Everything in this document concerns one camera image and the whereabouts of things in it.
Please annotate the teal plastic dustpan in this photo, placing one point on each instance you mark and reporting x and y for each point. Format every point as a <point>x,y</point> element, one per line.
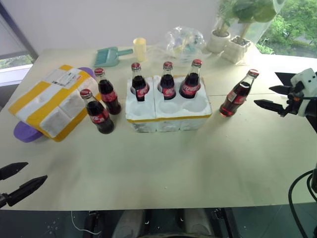
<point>107,57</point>

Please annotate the white yellow taped package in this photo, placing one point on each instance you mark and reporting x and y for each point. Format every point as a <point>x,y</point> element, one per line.
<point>47,106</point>

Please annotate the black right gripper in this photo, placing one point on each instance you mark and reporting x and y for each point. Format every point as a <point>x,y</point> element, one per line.
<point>294,96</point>

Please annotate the dark window frame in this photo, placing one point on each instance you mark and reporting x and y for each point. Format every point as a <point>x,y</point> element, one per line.
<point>19,32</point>

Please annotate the white foam bottle tray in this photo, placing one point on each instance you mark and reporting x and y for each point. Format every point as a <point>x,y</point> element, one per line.
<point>168,119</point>

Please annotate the clear plastic wrap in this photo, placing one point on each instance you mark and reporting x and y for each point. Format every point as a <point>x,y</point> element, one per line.
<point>158,53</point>

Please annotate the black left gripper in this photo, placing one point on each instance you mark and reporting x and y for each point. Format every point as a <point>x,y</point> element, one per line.
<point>3,200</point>

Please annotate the plant in square white pot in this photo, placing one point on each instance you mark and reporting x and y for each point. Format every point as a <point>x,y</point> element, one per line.
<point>236,49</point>

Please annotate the clear plastic bag with items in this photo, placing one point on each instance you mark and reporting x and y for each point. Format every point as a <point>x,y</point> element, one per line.
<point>184,41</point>

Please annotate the glass cola bottle red cap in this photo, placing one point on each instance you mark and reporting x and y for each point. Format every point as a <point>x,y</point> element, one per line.
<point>190,86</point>
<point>234,99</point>
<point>109,95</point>
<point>140,86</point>
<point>167,85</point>
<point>100,117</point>

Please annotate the plant in round white pot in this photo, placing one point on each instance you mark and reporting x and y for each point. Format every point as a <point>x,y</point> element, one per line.
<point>219,39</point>

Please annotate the grey rounded shape under table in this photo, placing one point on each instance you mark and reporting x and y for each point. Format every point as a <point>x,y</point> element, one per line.
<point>128,225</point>
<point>195,223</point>

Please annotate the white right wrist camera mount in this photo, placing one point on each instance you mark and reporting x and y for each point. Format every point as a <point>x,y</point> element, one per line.
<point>303,77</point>

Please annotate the cream plastic cup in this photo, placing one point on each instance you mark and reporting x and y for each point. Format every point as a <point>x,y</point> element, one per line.
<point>139,48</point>

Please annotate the purple flat disc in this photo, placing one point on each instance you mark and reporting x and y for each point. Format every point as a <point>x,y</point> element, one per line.
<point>23,132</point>

